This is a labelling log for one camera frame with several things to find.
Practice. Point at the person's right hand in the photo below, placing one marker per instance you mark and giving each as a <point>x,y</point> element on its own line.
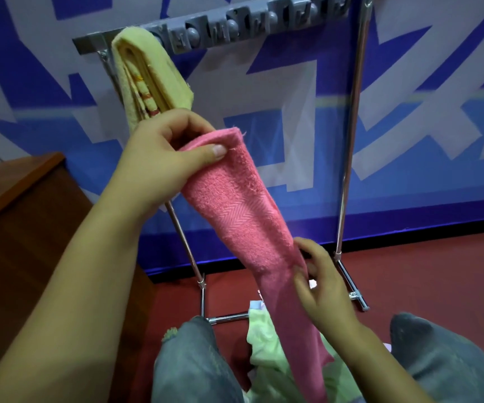
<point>325,297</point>

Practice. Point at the person's left hand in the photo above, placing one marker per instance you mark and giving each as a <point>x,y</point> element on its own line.
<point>154,167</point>

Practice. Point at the white pink patterned towel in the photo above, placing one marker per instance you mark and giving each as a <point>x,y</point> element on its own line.
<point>255,305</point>

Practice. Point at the light green towel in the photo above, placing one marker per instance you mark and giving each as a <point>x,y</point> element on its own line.
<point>267,344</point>

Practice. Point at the yellow striped towel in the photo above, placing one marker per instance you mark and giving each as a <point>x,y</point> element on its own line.
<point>162,71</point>

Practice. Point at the metal rack frame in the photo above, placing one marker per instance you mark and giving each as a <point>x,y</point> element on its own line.
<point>88,42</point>

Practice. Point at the person's left forearm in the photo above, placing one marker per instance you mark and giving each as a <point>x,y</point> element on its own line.
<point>65,310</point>

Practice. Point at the person's right forearm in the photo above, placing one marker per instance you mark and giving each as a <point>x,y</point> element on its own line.
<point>372,369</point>

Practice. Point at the person's right leg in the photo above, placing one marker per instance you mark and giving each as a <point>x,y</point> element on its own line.
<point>435,356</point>

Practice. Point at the person's leg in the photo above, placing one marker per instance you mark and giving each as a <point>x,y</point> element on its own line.
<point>435,356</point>
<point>191,365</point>

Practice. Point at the person's left leg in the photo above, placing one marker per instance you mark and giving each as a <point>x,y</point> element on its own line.
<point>191,365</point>

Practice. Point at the brown wooden cabinet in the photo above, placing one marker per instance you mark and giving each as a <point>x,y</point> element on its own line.
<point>15,230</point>

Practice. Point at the blue white printed banner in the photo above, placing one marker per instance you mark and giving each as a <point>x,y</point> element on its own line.
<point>435,100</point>

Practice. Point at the grey plastic hook rail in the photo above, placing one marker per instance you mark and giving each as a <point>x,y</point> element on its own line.
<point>221,33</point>

